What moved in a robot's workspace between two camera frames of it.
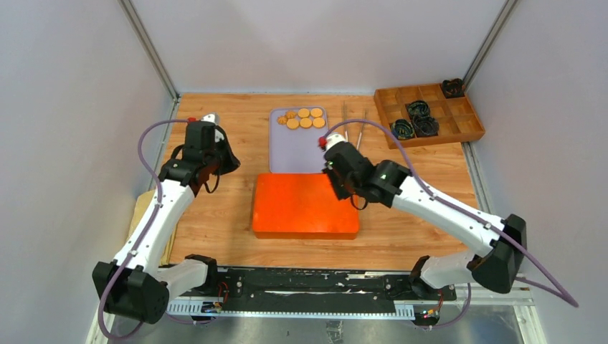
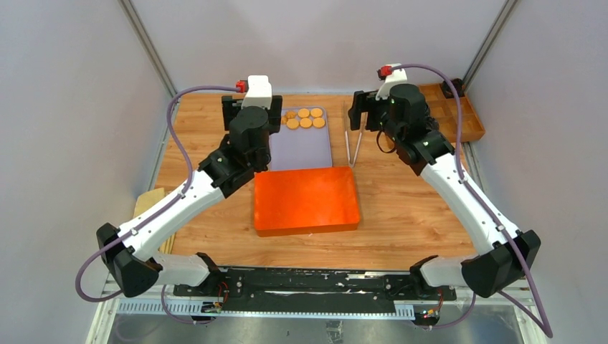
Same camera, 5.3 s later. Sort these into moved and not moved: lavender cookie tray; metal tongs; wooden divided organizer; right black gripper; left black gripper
Moved: right black gripper; left black gripper
Not moved: metal tongs; wooden divided organizer; lavender cookie tray
